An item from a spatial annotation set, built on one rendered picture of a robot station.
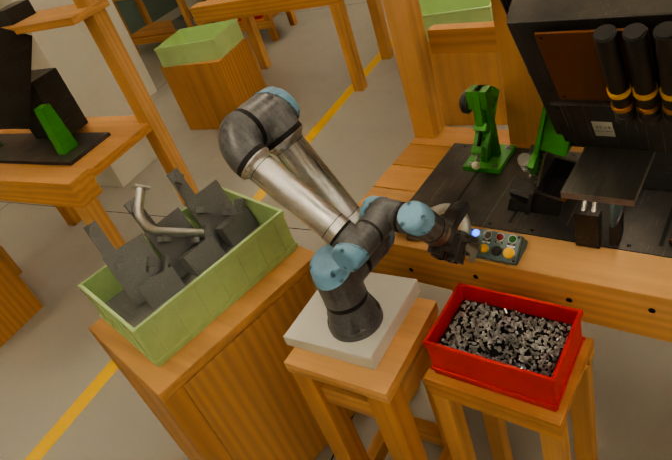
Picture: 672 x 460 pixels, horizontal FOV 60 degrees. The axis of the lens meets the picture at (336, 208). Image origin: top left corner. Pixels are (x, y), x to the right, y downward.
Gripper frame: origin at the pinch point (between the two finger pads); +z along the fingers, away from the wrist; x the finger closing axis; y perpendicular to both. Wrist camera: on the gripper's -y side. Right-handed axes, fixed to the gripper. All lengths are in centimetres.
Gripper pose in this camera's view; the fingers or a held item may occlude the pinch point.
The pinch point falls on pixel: (469, 244)
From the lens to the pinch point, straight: 164.9
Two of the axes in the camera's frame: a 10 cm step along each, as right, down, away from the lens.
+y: -2.8, 9.5, -1.6
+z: 5.4, 3.0, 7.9
